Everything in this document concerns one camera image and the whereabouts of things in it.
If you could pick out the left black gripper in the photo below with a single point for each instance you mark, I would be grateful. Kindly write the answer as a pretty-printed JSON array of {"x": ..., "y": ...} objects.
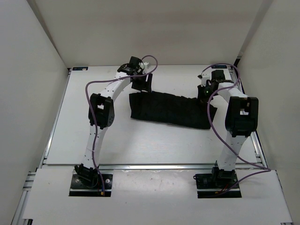
[{"x": 145, "y": 86}]

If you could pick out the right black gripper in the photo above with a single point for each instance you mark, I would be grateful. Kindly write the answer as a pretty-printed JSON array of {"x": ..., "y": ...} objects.
[{"x": 201, "y": 98}]

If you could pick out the black pleated skirt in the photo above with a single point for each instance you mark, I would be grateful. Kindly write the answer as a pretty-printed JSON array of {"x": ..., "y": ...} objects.
[{"x": 167, "y": 108}]

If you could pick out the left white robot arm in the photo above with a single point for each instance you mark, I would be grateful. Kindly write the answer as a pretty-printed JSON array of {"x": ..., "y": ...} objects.
[{"x": 101, "y": 96}]

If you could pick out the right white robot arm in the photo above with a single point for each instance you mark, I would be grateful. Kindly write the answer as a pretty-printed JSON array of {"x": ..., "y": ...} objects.
[{"x": 240, "y": 122}]

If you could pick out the right blue label sticker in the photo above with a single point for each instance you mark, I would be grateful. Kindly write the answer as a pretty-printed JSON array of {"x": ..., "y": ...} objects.
[{"x": 219, "y": 67}]

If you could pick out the blue label sticker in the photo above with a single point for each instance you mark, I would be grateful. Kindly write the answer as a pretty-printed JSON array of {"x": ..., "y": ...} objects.
[
  {"x": 219, "y": 67},
  {"x": 80, "y": 68}
]

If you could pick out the left blue label sticker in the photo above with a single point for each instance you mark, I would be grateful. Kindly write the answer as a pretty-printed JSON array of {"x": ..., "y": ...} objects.
[{"x": 80, "y": 68}]

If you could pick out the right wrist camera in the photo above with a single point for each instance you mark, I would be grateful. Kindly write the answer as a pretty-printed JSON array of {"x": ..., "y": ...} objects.
[{"x": 204, "y": 79}]

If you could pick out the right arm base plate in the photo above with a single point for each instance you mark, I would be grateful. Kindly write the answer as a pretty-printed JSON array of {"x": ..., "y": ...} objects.
[{"x": 218, "y": 189}]

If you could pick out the aluminium front rail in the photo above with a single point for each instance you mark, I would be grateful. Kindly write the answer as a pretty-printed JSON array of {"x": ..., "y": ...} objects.
[{"x": 155, "y": 166}]

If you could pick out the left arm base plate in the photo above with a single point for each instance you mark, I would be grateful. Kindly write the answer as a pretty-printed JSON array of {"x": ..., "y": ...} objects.
[{"x": 81, "y": 188}]

